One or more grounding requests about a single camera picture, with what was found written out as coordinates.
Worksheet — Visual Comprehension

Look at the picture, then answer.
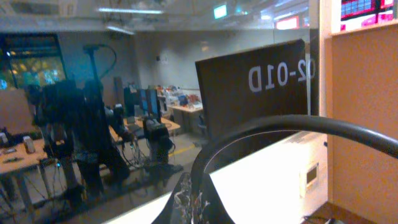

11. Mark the dark window with sill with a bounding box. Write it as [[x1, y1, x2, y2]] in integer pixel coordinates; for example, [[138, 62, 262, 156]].
[[0, 0, 321, 224]]

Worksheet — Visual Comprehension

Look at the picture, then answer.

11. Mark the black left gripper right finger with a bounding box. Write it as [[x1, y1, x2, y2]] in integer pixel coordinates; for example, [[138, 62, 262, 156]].
[[198, 174, 234, 224]]

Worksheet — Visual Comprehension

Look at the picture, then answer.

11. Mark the white wall control panel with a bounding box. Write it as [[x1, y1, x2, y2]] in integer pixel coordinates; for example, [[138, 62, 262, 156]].
[[300, 162, 319, 198]]

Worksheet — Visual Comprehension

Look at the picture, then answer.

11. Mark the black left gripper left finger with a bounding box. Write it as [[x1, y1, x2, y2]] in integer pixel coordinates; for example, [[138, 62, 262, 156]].
[[152, 172, 192, 224]]

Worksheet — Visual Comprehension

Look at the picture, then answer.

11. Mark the wooden side panel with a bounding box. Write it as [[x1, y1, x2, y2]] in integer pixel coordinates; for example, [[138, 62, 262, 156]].
[[324, 22, 397, 223]]

